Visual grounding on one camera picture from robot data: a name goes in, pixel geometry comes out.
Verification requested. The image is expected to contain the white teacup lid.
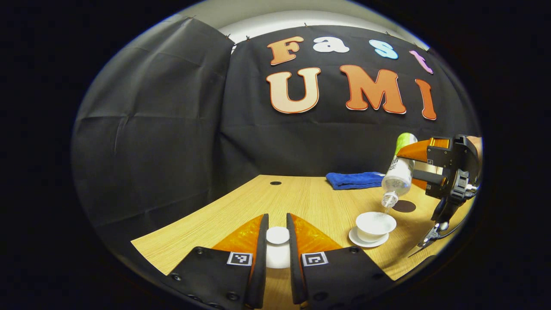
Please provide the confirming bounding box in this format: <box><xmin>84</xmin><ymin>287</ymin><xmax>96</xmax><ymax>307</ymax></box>
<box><xmin>266</xmin><ymin>226</ymin><xmax>291</xmax><ymax>269</ymax></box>

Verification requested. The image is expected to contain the white teacup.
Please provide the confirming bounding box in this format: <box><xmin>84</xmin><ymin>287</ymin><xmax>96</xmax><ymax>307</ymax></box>
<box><xmin>356</xmin><ymin>211</ymin><xmax>397</xmax><ymax>242</ymax></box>

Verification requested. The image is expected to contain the blue towel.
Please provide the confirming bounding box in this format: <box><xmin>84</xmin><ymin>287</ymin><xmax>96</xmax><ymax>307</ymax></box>
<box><xmin>326</xmin><ymin>172</ymin><xmax>386</xmax><ymax>190</ymax></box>

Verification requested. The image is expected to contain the clear water bottle white label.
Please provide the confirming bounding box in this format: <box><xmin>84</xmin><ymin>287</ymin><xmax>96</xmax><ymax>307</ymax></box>
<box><xmin>381</xmin><ymin>133</ymin><xmax>418</xmax><ymax>210</ymax></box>

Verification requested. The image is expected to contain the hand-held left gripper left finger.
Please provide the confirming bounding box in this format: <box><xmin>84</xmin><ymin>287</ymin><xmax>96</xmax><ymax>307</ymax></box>
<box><xmin>166</xmin><ymin>213</ymin><xmax>269</xmax><ymax>310</ymax></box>

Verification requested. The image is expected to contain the white saucer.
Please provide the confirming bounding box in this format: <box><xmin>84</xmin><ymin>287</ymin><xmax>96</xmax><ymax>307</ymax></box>
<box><xmin>348</xmin><ymin>227</ymin><xmax>390</xmax><ymax>248</ymax></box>

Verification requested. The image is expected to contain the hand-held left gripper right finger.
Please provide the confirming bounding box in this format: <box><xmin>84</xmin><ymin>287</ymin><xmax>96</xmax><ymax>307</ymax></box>
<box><xmin>286</xmin><ymin>213</ymin><xmax>394</xmax><ymax>306</ymax></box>

